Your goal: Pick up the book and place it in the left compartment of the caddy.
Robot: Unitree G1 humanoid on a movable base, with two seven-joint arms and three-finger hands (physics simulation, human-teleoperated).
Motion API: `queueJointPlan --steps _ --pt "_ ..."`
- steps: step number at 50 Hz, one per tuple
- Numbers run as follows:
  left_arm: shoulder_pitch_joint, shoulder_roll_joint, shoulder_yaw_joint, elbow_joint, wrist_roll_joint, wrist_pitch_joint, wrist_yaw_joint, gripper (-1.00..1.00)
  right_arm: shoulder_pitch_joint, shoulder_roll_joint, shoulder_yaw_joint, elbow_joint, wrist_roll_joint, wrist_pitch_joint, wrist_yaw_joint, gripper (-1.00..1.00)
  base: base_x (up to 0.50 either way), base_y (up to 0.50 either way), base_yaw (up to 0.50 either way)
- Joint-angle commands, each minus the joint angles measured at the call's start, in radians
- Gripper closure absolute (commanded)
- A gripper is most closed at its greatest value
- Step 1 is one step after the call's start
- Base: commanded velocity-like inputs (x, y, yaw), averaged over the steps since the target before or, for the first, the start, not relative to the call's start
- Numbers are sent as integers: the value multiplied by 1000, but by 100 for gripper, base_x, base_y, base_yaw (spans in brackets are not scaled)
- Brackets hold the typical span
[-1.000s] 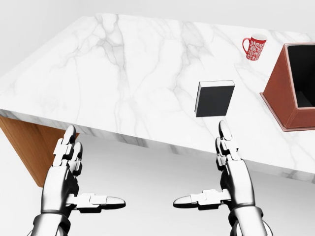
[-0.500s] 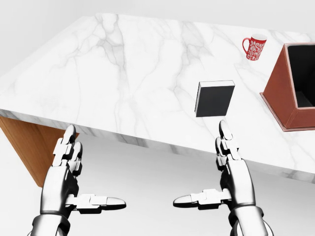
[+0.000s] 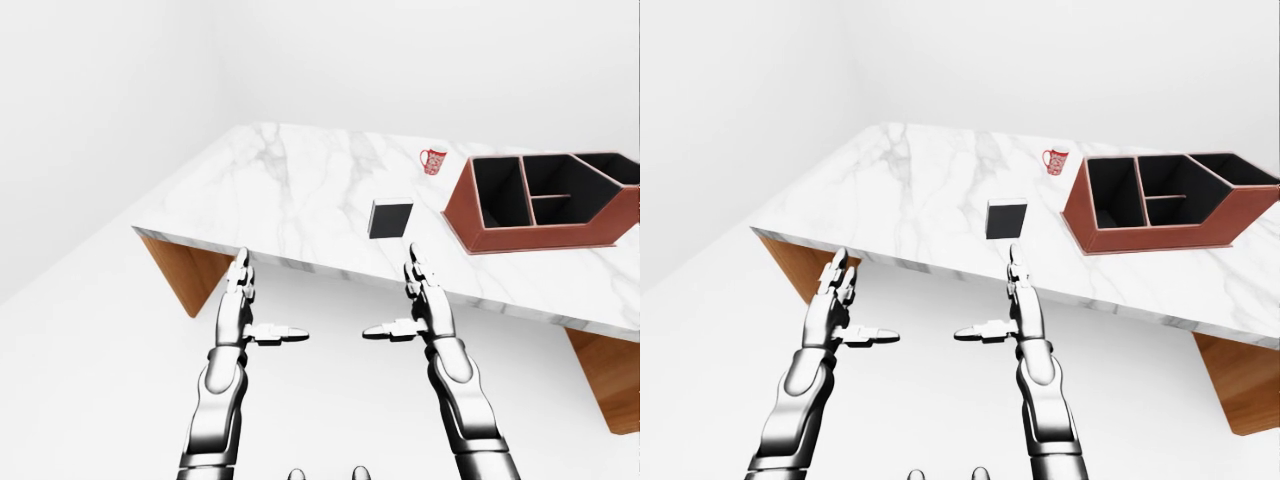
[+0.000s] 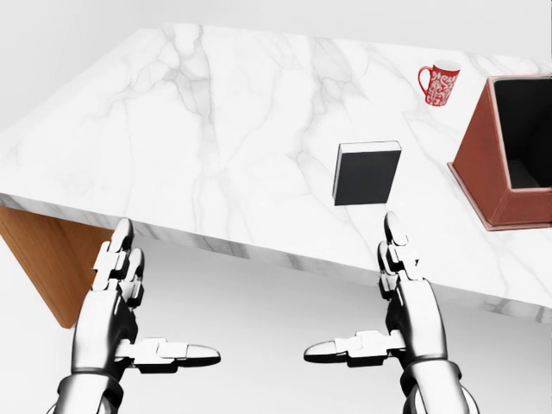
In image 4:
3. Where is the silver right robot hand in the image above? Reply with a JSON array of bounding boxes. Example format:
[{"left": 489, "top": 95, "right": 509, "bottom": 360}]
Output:
[{"left": 303, "top": 210, "right": 449, "bottom": 368}]

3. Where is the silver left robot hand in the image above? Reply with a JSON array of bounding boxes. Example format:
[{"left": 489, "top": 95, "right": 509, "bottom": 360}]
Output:
[{"left": 70, "top": 217, "right": 222, "bottom": 375}]

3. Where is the black book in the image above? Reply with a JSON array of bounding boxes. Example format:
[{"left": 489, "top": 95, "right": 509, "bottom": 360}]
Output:
[{"left": 331, "top": 141, "right": 404, "bottom": 207}]

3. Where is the red-brown desk caddy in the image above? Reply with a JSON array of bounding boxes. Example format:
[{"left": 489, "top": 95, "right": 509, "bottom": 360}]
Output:
[{"left": 446, "top": 74, "right": 552, "bottom": 233}]

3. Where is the wooden table leg panel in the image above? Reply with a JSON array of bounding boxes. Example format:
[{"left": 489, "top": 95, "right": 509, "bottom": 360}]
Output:
[{"left": 0, "top": 205, "right": 114, "bottom": 329}]

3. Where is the red patterned mug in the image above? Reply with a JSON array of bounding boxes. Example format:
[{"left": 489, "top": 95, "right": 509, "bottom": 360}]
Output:
[{"left": 417, "top": 59, "right": 463, "bottom": 108}]

